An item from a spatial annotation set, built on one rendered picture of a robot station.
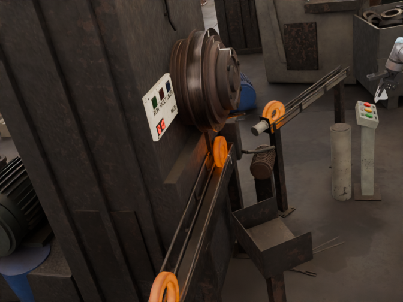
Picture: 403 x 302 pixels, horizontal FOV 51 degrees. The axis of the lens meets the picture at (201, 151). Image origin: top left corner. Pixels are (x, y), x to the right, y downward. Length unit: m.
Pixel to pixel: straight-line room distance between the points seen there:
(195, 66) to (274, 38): 3.01
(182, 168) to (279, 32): 3.08
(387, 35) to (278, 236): 2.50
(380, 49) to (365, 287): 2.17
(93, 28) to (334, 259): 1.77
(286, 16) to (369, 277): 2.95
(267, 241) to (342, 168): 1.17
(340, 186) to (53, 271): 1.81
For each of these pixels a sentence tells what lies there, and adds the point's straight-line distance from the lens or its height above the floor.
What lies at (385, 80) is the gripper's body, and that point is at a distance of 2.54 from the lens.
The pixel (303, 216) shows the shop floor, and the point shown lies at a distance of 2.81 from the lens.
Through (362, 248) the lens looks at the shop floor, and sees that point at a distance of 2.60.
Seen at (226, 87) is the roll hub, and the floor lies 1.13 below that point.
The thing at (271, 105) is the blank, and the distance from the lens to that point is 2.46.
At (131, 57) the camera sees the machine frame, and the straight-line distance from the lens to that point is 1.51.
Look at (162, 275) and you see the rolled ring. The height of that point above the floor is 0.78.
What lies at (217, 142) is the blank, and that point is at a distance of 2.06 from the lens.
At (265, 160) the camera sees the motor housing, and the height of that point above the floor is 0.53.
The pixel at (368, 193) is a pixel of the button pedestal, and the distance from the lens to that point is 2.97.
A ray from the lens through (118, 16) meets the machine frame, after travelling 1.48.
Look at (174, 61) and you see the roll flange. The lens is 1.83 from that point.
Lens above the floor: 1.76
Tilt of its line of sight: 28 degrees down
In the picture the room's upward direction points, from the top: 12 degrees counter-clockwise
